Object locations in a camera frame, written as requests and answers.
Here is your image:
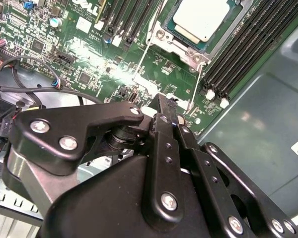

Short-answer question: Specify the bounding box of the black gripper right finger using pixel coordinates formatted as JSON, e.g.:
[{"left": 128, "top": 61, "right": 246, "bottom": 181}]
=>
[{"left": 165, "top": 94, "right": 298, "bottom": 238}]

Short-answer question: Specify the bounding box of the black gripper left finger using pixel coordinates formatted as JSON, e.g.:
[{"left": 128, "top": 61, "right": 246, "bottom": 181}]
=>
[{"left": 9, "top": 93, "right": 186, "bottom": 234}]

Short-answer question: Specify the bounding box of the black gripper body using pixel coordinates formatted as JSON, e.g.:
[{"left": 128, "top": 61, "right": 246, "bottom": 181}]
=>
[{"left": 42, "top": 154, "right": 226, "bottom": 238}]

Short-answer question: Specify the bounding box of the silver CPU green substrate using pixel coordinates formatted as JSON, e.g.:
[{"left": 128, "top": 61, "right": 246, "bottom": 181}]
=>
[{"left": 163, "top": 0, "right": 241, "bottom": 47}]

